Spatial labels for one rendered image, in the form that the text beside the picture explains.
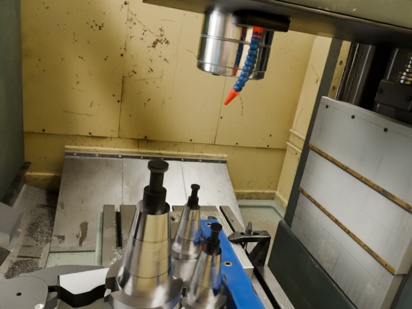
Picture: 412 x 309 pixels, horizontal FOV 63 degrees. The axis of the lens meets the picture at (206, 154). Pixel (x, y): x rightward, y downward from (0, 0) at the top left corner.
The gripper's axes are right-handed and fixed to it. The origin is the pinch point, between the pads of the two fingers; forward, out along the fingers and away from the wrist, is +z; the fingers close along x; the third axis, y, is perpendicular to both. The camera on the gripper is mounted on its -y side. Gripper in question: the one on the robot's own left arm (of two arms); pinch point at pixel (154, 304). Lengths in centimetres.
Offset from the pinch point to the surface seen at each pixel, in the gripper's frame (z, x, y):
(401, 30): 35.1, -19.7, -26.2
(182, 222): 7.3, -21.2, 5.8
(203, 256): 7.6, -10.3, 3.6
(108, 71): -4, -152, 4
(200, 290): 7.6, -9.3, 8.1
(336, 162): 64, -58, 10
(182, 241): 7.4, -20.3, 8.6
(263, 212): 90, -140, 78
